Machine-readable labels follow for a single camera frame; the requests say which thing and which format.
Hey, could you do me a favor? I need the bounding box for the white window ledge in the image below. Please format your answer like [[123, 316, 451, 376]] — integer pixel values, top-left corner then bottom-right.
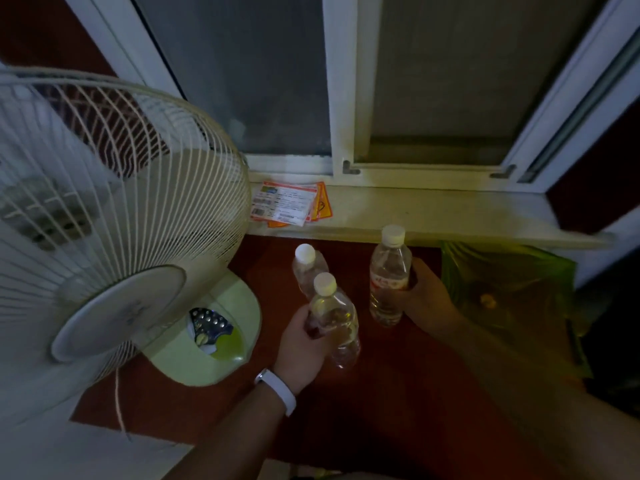
[[247, 172, 616, 251]]

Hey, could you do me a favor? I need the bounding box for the person's left forearm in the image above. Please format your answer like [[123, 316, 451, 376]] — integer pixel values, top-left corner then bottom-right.
[[162, 384, 286, 480]]

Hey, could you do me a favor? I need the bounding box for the white table fan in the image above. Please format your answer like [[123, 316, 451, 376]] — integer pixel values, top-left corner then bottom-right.
[[0, 64, 263, 431]]

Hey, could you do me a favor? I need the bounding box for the black leather office chair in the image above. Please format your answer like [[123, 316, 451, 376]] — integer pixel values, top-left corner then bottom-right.
[[575, 259, 640, 421]]

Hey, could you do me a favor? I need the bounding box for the reddish wooden table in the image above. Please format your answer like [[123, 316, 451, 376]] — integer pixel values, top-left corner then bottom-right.
[[69, 234, 591, 480]]

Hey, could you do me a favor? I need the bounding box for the orange and white paper packet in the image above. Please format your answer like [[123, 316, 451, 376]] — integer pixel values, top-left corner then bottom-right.
[[249, 180, 333, 229]]

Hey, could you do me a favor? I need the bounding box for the person's right hand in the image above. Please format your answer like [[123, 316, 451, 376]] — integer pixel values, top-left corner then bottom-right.
[[399, 258, 466, 341]]

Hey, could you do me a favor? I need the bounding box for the white framed sliding window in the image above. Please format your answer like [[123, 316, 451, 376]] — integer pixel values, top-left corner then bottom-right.
[[62, 0, 640, 193]]

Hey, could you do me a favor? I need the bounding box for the person's left hand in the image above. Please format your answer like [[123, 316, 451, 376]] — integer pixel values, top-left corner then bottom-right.
[[272, 304, 353, 395]]

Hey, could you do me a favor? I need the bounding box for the green glass dish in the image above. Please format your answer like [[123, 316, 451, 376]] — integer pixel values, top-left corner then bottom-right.
[[439, 240, 593, 381]]

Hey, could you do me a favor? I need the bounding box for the person's right forearm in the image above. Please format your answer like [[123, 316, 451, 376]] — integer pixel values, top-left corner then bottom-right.
[[435, 317, 640, 480]]

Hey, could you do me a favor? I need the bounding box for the clear plastic water bottle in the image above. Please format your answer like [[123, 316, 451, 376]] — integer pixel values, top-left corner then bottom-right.
[[369, 224, 414, 327], [305, 272, 362, 371], [291, 243, 331, 301]]

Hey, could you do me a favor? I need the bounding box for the dark wooden window trim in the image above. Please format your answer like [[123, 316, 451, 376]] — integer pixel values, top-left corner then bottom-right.
[[0, 0, 640, 235]]

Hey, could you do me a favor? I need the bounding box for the white fan cable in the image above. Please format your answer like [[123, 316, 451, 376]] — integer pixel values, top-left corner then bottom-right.
[[113, 367, 131, 441]]

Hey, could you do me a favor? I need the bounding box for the smartwatch with white band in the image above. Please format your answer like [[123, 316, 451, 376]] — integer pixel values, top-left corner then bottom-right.
[[253, 368, 297, 417]]

